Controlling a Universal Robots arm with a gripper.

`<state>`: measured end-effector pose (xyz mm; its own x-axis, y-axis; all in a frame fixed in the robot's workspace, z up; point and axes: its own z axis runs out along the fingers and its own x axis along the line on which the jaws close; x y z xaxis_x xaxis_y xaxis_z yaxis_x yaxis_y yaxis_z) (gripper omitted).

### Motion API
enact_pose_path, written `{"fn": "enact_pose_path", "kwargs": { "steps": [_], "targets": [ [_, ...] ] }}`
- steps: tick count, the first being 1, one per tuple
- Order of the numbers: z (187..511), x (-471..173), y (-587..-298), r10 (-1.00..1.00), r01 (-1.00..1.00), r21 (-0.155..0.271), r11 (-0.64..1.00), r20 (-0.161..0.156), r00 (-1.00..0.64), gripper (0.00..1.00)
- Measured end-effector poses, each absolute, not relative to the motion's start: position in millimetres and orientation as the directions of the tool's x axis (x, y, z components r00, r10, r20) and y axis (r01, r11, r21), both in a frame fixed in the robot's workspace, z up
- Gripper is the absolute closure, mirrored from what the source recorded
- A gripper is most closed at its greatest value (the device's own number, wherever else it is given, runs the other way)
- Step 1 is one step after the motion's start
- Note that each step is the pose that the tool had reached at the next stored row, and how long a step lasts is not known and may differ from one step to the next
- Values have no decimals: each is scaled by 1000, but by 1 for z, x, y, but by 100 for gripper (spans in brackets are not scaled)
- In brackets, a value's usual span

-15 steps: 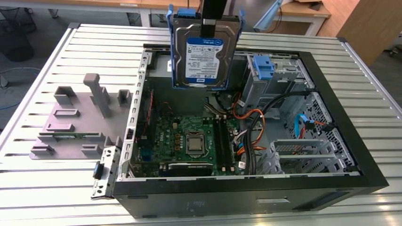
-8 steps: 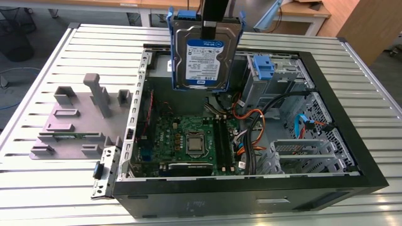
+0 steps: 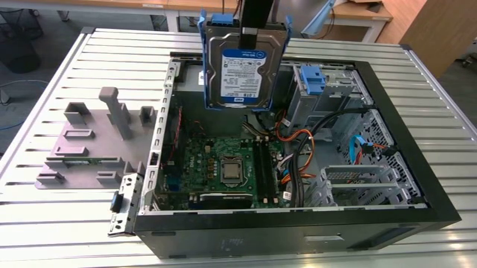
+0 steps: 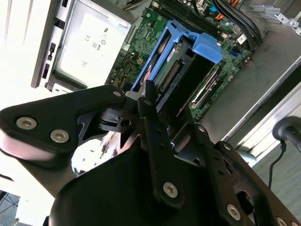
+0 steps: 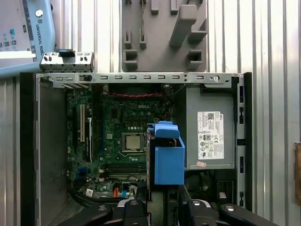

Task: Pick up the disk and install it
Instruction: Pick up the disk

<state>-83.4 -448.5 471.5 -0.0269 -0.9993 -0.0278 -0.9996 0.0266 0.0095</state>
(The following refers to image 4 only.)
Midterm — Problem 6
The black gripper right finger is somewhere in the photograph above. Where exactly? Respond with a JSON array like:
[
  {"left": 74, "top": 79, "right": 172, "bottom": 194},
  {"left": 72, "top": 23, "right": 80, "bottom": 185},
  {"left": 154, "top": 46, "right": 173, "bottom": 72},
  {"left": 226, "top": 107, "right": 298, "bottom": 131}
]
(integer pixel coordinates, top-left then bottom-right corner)
[{"left": 184, "top": 105, "right": 301, "bottom": 226}]

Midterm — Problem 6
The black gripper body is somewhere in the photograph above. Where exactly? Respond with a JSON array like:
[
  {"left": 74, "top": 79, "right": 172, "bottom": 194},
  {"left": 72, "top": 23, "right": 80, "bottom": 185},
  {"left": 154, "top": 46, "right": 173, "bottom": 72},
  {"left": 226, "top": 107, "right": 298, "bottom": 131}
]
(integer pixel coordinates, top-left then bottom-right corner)
[{"left": 43, "top": 141, "right": 226, "bottom": 226}]

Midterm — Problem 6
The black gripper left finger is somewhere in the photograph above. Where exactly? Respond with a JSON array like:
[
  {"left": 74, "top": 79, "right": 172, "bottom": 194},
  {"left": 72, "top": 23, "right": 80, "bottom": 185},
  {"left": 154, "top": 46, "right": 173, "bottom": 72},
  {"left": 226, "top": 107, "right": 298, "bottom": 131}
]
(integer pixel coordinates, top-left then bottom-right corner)
[{"left": 0, "top": 80, "right": 186, "bottom": 210}]

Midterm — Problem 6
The hard disk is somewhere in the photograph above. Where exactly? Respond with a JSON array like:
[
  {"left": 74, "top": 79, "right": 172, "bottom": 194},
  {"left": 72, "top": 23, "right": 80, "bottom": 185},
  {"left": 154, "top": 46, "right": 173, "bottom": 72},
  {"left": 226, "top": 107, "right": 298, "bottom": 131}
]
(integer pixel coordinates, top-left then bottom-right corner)
[{"left": 130, "top": 20, "right": 223, "bottom": 123}]

